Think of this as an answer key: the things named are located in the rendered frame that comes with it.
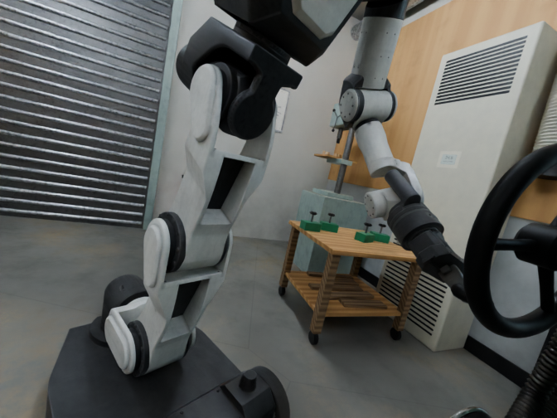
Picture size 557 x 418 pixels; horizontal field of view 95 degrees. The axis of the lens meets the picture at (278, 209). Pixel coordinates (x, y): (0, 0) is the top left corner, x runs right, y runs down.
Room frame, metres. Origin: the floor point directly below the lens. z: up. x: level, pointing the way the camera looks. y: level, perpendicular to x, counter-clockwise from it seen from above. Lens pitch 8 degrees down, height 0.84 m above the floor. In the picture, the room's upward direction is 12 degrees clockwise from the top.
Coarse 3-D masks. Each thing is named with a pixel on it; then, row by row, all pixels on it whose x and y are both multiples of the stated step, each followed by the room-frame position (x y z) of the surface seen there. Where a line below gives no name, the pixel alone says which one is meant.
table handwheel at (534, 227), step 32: (544, 160) 0.33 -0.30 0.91; (512, 192) 0.31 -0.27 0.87; (480, 224) 0.32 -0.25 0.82; (480, 256) 0.31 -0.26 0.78; (544, 256) 0.34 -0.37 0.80; (480, 288) 0.32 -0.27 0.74; (544, 288) 0.38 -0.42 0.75; (480, 320) 0.34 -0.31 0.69; (512, 320) 0.36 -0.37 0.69; (544, 320) 0.37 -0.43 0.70
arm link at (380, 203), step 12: (396, 180) 0.58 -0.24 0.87; (372, 192) 0.61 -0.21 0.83; (384, 192) 0.60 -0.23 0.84; (396, 192) 0.57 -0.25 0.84; (408, 192) 0.54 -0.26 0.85; (372, 204) 0.59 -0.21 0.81; (384, 204) 0.58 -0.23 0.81; (396, 204) 0.57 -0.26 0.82; (408, 204) 0.54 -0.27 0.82; (420, 204) 0.54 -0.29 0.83; (372, 216) 0.61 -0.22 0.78; (384, 216) 0.61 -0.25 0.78; (396, 216) 0.54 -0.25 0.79
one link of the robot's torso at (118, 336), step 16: (128, 304) 0.73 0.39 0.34; (144, 304) 0.74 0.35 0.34; (112, 320) 0.67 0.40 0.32; (128, 320) 0.71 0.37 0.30; (112, 336) 0.65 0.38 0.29; (128, 336) 0.60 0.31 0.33; (192, 336) 0.70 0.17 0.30; (112, 352) 0.64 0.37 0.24; (128, 352) 0.59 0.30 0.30; (128, 368) 0.58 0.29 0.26
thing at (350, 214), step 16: (336, 112) 2.56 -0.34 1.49; (336, 128) 2.63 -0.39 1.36; (336, 160) 2.43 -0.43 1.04; (304, 192) 2.48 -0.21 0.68; (320, 192) 2.41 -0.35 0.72; (336, 192) 2.38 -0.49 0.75; (304, 208) 2.41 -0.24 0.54; (320, 208) 2.16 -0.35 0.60; (336, 208) 2.18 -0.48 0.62; (352, 208) 2.24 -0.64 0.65; (352, 224) 2.26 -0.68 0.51; (304, 240) 2.28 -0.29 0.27; (304, 256) 2.22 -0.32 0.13; (320, 256) 2.17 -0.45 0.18; (352, 256) 2.30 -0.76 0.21
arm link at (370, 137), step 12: (360, 96) 0.65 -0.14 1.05; (372, 96) 0.67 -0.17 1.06; (384, 96) 0.68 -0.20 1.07; (360, 108) 0.65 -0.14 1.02; (372, 108) 0.67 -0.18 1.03; (384, 108) 0.68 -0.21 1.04; (360, 120) 0.69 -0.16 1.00; (372, 120) 0.68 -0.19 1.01; (384, 120) 0.71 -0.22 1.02; (360, 132) 0.68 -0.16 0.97; (372, 132) 0.66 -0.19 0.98; (384, 132) 0.67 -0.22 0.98; (360, 144) 0.69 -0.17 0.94; (372, 144) 0.66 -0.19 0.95; (384, 144) 0.65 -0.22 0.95; (372, 156) 0.65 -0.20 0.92; (384, 156) 0.64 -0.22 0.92
